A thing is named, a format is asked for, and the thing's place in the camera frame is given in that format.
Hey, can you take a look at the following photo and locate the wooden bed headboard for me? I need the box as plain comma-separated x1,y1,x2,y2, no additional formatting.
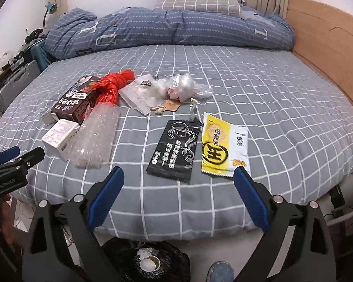
285,0,353,116

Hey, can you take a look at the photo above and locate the black trash bag bin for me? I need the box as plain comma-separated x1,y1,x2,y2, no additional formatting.
101,238,192,282

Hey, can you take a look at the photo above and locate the brown paper tag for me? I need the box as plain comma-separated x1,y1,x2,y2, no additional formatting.
153,99,181,116

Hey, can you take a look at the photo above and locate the blue striped quilt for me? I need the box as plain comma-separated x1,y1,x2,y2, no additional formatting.
45,6,295,61

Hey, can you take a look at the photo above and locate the crumpled white tissue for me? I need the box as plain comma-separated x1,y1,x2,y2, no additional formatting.
137,248,158,258

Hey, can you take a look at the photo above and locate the person's left hand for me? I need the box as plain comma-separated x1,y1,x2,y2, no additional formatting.
0,195,16,245

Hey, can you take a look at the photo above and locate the brown cookie box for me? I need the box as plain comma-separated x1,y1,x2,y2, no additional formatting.
42,75,106,124

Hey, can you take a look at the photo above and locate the white plastic appliance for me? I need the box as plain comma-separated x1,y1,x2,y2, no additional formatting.
0,51,16,74

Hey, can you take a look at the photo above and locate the grey suitcase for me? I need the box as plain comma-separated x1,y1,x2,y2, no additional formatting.
0,60,40,115

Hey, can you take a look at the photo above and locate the red plastic bag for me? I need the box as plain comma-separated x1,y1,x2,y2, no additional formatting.
91,70,135,106

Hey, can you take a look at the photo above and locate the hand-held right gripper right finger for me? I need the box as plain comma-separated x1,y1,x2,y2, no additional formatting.
233,166,346,282

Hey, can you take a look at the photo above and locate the clear plastic bag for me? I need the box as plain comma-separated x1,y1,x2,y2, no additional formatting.
118,75,165,115
153,73,214,102

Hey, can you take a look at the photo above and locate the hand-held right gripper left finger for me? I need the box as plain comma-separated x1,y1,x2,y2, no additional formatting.
19,166,127,282

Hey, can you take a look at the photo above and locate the yellow snack wrapper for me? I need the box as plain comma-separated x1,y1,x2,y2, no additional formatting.
201,112,251,178

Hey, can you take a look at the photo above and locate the teal suitcase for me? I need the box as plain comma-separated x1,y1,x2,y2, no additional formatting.
30,39,55,72

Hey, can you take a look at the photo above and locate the blue desk lamp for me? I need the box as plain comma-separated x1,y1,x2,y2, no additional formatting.
43,2,58,31

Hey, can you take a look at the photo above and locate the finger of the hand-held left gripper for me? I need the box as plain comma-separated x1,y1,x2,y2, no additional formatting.
0,146,20,165
1,147,45,169

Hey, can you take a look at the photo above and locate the black gadget with cables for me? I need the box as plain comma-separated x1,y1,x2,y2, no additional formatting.
26,29,45,41

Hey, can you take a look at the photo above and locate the round metal can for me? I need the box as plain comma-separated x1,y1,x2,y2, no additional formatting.
140,255,161,272

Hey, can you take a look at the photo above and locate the grey checked bed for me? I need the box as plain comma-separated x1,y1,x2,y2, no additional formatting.
0,43,353,240

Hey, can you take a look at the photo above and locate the grey checked pillow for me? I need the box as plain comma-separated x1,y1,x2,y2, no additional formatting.
152,0,245,17

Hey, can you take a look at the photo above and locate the small white carton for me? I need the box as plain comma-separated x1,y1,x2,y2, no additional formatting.
41,119,81,162

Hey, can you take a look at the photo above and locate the crumpled clear plastic bag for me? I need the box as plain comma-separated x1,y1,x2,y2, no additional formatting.
153,73,214,102

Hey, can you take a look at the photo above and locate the blue fuzzy slipper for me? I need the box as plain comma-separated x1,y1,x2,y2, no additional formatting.
208,263,235,282

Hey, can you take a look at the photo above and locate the black sachet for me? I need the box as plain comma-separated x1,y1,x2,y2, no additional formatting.
145,117,202,185

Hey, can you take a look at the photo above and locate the clear bubble wrap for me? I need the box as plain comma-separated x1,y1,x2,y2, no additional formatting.
69,104,121,169

